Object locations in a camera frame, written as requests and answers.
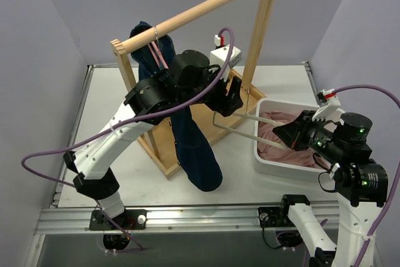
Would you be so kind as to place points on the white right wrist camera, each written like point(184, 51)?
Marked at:
point(330, 105)

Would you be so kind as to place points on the wooden clothes rack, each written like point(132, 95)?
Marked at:
point(201, 114)

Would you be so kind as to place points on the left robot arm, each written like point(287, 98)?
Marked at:
point(189, 74)

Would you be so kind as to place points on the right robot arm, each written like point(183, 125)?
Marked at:
point(360, 185)

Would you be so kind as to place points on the pink hanger with metal hook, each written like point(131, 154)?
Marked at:
point(156, 52)

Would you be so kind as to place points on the cream hanger with metal hook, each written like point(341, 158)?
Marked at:
point(246, 118)

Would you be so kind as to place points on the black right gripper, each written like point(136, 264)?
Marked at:
point(301, 134)

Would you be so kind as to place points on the aluminium mounting rail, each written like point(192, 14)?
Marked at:
point(159, 220)

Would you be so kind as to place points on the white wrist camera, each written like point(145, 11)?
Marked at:
point(219, 55)
point(330, 105)

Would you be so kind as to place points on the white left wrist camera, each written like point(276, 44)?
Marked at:
point(219, 55)

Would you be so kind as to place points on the white plastic basket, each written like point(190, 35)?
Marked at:
point(276, 152)

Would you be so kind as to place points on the dark blue denim skirt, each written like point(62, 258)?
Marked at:
point(193, 151)

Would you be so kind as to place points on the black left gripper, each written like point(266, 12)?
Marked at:
point(223, 99)

